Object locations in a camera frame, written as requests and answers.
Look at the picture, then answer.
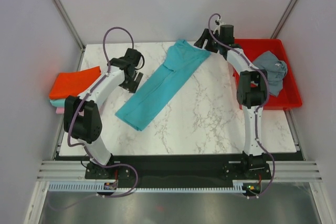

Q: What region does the grey slotted cable duct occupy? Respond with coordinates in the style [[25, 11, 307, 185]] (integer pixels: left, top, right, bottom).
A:
[[48, 181, 251, 193]]

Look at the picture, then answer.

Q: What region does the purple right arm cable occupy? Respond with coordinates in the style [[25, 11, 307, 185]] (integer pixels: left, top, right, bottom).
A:
[[208, 13, 276, 200]]

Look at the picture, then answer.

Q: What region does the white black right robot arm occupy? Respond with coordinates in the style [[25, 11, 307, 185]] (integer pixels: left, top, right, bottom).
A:
[[194, 24, 269, 179]]

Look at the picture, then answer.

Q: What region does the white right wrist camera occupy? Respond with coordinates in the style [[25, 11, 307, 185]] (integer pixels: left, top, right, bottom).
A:
[[213, 17, 226, 35]]

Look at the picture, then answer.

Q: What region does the red plastic bin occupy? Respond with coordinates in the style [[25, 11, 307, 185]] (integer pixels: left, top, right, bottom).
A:
[[235, 39, 302, 110]]

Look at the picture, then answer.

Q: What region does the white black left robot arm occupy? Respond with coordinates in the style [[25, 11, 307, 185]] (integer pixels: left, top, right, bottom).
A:
[[64, 48, 144, 178]]

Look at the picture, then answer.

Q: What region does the folded pink t shirt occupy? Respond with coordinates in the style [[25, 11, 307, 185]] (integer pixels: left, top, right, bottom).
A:
[[55, 106, 85, 117]]

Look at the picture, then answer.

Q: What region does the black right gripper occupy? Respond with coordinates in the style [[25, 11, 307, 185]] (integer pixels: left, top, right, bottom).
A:
[[194, 29, 223, 54]]

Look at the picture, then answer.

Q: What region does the folded teal t shirt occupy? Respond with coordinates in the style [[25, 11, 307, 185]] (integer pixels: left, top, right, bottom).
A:
[[49, 99, 65, 108]]

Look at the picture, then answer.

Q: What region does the folded red t shirt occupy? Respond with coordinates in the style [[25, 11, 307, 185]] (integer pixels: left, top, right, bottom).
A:
[[49, 66, 101, 100]]

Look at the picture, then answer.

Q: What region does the grey t shirt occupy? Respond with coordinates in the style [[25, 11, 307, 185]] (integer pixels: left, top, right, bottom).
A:
[[253, 51, 288, 97]]

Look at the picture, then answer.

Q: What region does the aluminium frame rail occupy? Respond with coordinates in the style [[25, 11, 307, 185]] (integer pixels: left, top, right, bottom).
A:
[[37, 161, 322, 182]]

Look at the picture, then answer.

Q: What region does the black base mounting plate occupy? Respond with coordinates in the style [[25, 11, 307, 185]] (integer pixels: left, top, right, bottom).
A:
[[85, 154, 272, 189]]

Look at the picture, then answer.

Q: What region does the teal t shirt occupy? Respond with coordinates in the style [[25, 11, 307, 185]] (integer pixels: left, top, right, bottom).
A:
[[49, 99, 65, 108], [116, 40, 211, 131]]

